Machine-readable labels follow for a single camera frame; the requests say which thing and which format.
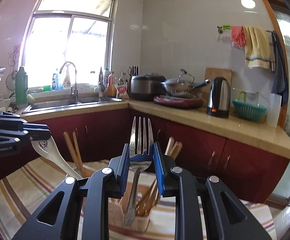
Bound red kitchen cabinets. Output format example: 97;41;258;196
0;109;290;203

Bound dark blue cloth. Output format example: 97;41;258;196
271;31;289;97

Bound red induction cooker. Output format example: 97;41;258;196
153;94;204;109

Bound steel kitchen faucet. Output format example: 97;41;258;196
59;61;79;102

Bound clear dish soap bottle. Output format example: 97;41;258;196
51;69;59;91

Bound clear jug green handle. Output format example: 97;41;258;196
232;87;260;105

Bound pink rubber gloves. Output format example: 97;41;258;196
230;26;246;47

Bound steel electric kettle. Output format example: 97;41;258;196
206;77;231;118

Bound knife block with scissors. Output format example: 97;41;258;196
127;66;139;93

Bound white spray bottle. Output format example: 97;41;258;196
63;66;71;88

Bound steel sink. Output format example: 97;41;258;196
22;96;123;113

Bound hanging wire strainer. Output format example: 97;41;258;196
5;74;16;90

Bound yellow towel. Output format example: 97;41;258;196
243;26;271;69

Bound beige kitchen countertop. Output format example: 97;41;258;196
20;97;290;160

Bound beige perforated utensil holder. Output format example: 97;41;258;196
82;164;160;234

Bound white ceramic spoon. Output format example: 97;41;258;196
31;137;84;180

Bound steel wok lid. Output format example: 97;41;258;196
164;69;195;85

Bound striped tablecloth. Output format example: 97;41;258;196
0;159;280;240

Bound green thermos flask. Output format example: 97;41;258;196
15;66;29;105

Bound cooking oil bottle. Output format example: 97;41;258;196
107;71;116;97

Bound white plastic container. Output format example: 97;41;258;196
266;93;282;127

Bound wooden cutting board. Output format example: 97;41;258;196
204;67;233;94

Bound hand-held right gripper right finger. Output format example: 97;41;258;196
152;142;273;240

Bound kitchen window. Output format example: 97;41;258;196
20;0;120;95

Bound small water tap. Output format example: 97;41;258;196
95;81;106;98

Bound green plastic colander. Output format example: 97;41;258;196
232;99;268;122

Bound dark rice cooker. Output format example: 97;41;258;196
130;72;167;102

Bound wooden door frame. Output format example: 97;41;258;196
257;0;290;140

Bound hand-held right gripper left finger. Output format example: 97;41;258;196
12;143;131;240

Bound red and white bag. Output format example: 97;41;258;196
116;81;130;99

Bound steel wok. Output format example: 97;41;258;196
161;79;212;98

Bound steel fork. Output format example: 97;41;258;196
123;116;153;228

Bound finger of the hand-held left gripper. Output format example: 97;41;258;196
0;129;33;143
0;109;51;140

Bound metal towel rack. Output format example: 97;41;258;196
217;25;278;72

